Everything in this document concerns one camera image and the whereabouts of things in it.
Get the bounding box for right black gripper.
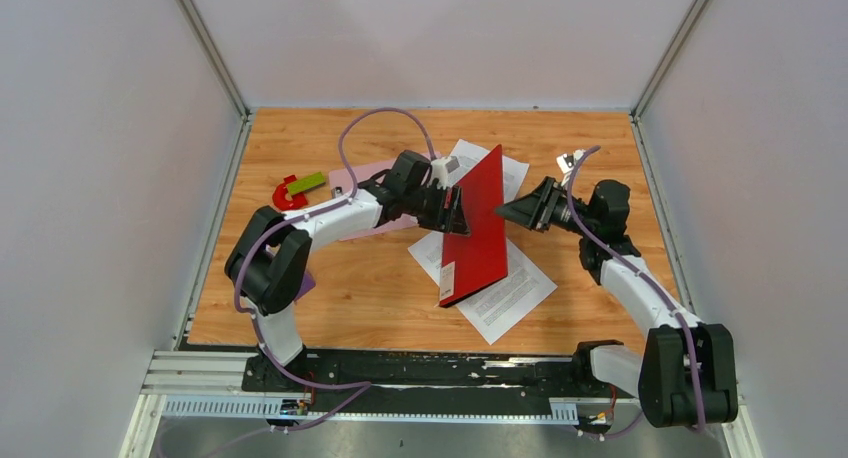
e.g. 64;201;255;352
492;176;596;238

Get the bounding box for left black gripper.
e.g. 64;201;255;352
406;184;474;239

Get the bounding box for printed paper sheet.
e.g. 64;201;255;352
437;240;557;347
447;139;530;202

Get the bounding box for red folder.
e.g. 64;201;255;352
438;145;508;308

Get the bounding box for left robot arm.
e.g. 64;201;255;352
225;150;470;391

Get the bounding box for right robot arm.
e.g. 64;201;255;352
496;177;739;428

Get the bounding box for pink paper sheet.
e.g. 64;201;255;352
328;159;417;241

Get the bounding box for green toy block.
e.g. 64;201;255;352
286;172;327;196

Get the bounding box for purple box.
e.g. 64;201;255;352
293;270;316;302

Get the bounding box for red toy block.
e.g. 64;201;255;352
272;175;308;211

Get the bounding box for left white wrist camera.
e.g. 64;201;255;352
430;155;459;188

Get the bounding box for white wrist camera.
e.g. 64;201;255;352
555;149;586;176
430;155;459;188

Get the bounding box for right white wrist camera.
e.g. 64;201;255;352
555;149;586;176

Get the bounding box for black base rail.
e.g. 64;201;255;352
142;347;737;426

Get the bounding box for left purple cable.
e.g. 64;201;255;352
233;107;440;393

